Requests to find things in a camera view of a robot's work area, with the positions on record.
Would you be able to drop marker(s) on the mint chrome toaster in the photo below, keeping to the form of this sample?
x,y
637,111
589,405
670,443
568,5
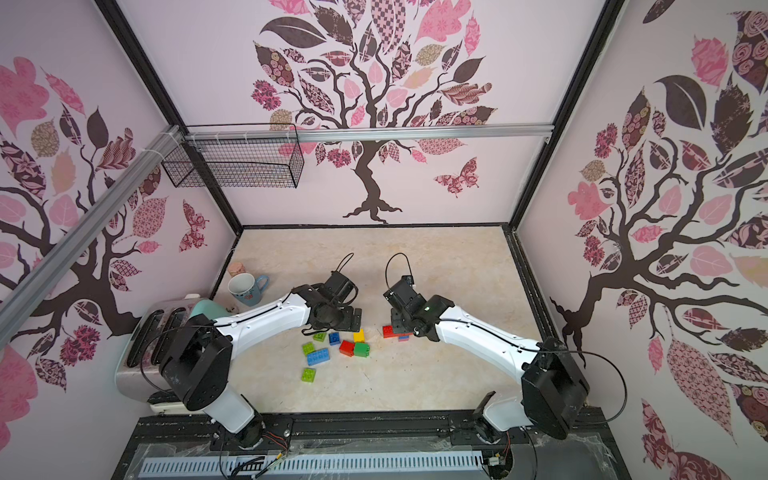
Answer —
x,y
137,375

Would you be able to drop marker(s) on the aluminium frame rail left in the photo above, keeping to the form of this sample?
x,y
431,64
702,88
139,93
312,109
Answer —
x,y
24,299

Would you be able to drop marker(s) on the black wire basket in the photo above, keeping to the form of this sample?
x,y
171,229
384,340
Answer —
x,y
265,156

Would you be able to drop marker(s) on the light blue long brick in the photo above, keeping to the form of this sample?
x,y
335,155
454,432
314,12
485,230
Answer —
x,y
317,357

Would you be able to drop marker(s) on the aluminium frame rail back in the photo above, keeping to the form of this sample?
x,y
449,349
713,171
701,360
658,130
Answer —
x,y
376,134

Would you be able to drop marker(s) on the aluminium frame rail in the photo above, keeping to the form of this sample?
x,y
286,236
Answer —
x,y
376,134
24,299

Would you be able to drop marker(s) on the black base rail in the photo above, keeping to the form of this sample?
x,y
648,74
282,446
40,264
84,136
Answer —
x,y
460,427

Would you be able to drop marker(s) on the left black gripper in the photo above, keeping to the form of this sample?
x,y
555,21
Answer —
x,y
347,325

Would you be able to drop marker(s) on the lime square brick front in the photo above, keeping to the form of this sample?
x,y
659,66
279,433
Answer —
x,y
308,375

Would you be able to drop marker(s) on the small pink cup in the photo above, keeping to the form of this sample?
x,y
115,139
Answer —
x,y
235,268

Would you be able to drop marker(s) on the blue floral mug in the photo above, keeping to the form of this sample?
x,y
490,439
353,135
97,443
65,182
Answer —
x,y
247,289

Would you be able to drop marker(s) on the green square brick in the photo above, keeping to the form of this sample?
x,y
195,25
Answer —
x,y
361,349

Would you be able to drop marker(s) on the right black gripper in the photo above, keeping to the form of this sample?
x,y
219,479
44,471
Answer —
x,y
402,322

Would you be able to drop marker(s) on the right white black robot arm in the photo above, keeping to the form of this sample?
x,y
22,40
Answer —
x,y
553,387

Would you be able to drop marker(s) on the red long brick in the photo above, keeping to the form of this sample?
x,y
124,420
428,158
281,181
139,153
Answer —
x,y
388,331

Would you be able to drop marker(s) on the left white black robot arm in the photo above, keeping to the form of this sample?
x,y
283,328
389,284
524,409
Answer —
x,y
196,366

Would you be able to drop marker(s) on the white slotted cable duct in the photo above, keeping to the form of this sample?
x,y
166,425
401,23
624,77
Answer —
x,y
312,465

